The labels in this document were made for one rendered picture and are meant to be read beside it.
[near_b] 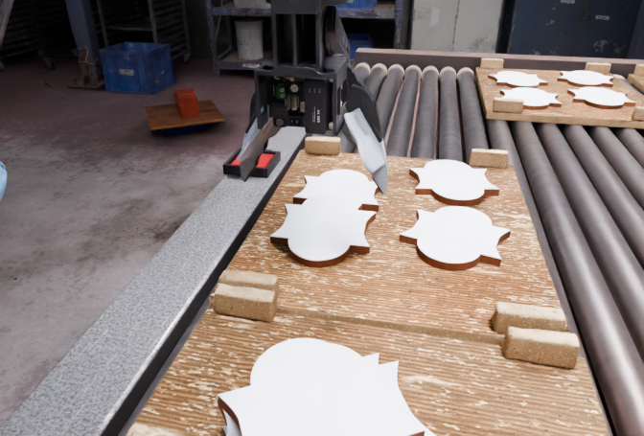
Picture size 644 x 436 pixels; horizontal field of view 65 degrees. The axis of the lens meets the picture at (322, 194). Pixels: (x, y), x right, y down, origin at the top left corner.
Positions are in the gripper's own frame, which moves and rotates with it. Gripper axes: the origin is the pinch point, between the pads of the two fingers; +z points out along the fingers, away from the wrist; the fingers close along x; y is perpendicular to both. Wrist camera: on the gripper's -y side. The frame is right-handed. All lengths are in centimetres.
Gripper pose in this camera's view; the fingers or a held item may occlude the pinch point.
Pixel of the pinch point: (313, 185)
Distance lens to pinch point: 54.3
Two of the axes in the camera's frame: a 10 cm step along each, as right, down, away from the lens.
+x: 9.8, 0.9, -1.7
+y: -1.9, 4.5, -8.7
